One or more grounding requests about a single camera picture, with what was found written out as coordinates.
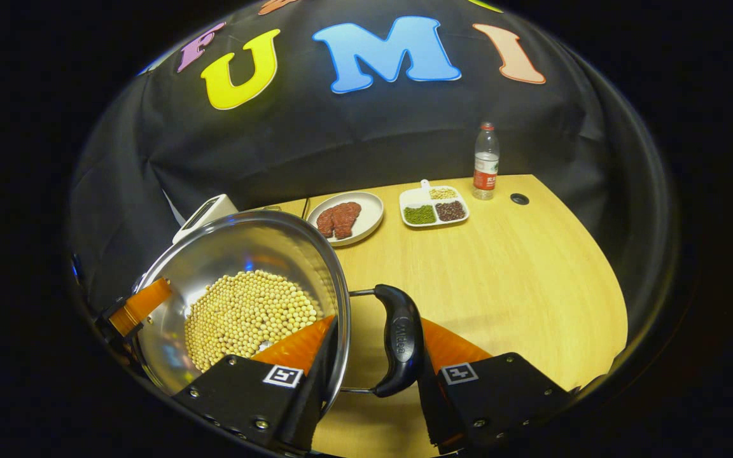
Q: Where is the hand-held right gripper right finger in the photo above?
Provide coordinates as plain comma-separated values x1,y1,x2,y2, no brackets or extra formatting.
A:
419,317,574,454

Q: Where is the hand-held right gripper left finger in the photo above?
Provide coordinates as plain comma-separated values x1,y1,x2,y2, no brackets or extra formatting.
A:
172,315,340,455

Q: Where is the pile of soybeans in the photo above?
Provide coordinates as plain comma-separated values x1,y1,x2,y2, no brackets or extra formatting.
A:
184,270,319,373

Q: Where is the stainless steel pot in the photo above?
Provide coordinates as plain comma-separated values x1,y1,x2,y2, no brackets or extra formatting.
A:
131,210,426,398

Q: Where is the white divided tray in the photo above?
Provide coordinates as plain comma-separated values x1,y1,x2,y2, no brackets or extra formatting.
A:
399,179,470,228

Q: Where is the round white plate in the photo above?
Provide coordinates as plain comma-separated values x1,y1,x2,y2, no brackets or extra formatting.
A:
307,191,384,247

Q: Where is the clear plastic water bottle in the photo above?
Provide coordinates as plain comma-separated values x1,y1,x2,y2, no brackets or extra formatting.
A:
473,122,500,200

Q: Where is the black backdrop cloth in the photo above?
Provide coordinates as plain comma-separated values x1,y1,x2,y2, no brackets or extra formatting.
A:
71,0,673,306

